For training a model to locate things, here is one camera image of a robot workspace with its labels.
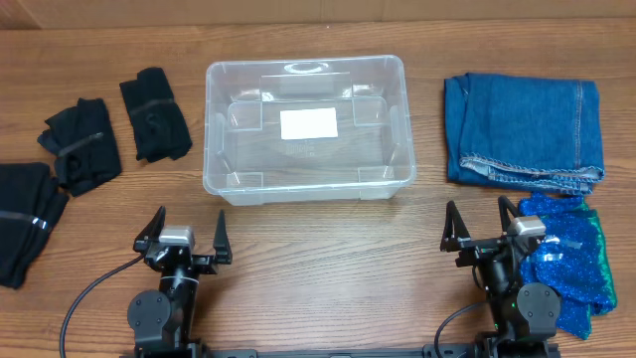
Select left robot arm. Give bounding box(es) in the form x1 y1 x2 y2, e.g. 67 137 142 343
127 207 233 358

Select clear plastic storage bin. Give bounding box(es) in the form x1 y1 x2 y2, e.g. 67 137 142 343
203 55 416 206

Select black cloth bundle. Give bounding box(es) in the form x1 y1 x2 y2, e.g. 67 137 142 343
119 67 193 163
38 98 122 197

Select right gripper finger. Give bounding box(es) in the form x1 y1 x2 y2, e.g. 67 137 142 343
442 201 470 241
498 195 521 232

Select blue sequin fabric bundle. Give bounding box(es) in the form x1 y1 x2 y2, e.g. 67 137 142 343
519 193 617 340

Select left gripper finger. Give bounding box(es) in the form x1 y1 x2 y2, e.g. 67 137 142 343
213 210 231 257
135 206 166 242

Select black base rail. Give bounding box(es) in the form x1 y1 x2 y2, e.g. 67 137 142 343
118 342 562 358

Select blue denim jeans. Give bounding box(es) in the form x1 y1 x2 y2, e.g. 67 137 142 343
444 73 605 195

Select white label in bin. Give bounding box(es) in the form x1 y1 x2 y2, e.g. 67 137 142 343
280 107 338 140

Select large black garment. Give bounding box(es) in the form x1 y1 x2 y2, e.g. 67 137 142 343
1 162 69 289

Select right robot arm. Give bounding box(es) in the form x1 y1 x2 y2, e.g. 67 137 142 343
432 196 561 358

